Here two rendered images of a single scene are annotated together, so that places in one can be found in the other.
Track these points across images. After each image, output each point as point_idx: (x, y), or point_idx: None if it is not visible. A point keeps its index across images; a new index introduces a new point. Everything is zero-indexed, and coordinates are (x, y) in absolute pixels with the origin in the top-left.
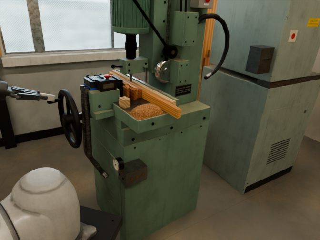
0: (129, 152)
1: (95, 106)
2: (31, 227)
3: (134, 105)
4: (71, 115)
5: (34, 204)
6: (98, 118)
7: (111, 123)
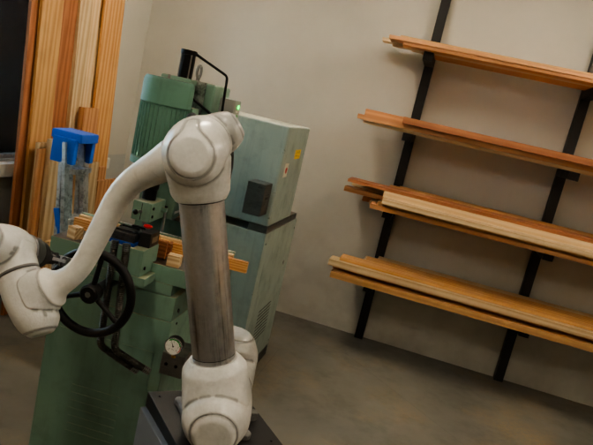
0: (172, 330)
1: (142, 268)
2: (252, 373)
3: (182, 264)
4: (99, 287)
5: (251, 350)
6: (145, 285)
7: (141, 293)
